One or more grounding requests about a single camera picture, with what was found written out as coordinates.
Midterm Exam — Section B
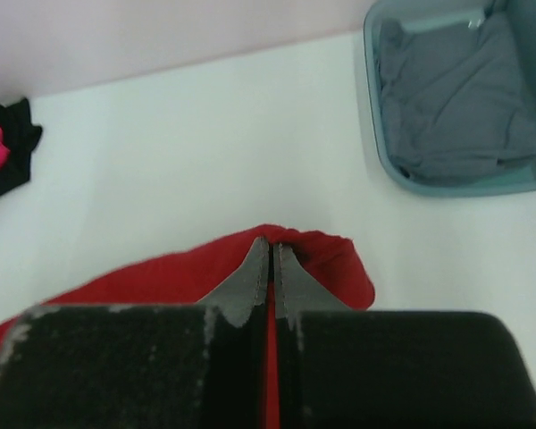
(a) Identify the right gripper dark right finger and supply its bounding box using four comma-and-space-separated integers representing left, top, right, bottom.
272, 244, 536, 428

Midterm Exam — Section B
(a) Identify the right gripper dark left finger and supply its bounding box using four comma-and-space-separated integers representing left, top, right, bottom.
0, 238, 269, 428

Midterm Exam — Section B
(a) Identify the red t shirt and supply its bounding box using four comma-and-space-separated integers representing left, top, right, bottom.
0, 223, 376, 429

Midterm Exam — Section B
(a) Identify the grey t shirt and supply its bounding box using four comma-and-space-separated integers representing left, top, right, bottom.
379, 13, 536, 184

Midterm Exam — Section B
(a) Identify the black folded t shirt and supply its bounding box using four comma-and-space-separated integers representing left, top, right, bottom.
0, 97, 43, 197

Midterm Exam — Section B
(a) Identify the teal plastic basket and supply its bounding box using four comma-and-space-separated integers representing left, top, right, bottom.
363, 1, 536, 198

